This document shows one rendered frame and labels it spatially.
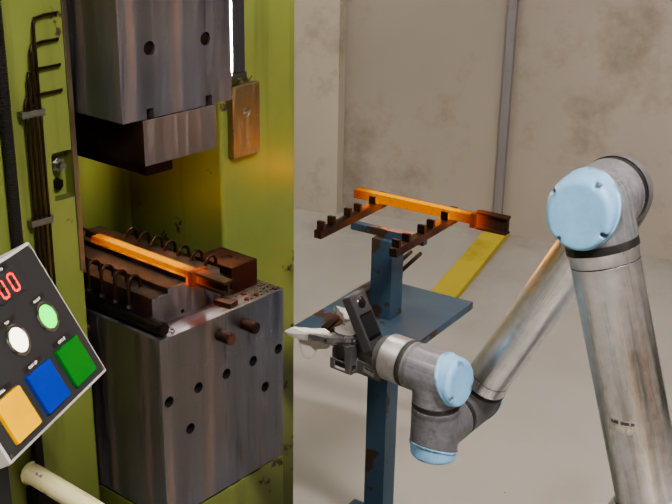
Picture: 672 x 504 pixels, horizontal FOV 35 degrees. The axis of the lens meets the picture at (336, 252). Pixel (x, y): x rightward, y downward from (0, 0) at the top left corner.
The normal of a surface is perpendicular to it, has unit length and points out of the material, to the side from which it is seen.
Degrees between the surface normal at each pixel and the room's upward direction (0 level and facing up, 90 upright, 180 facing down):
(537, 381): 0
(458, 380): 85
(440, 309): 0
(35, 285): 60
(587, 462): 0
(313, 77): 90
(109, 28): 90
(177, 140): 90
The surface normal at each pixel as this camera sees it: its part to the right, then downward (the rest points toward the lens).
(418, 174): -0.39, 0.32
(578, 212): -0.62, 0.15
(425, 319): 0.02, -0.93
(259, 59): 0.77, 0.24
